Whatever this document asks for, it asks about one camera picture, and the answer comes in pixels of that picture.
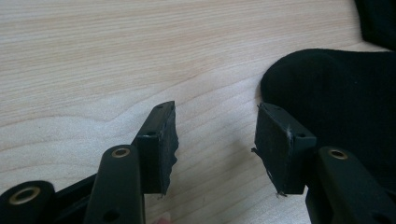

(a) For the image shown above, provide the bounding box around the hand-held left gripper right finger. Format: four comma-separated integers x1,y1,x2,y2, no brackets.
251,103,318,198

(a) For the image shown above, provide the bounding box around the black cloth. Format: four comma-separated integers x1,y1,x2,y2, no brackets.
354,0,396,52
260,48,396,194

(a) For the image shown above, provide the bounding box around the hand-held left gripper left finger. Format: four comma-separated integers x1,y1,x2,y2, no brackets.
132,100,180,198

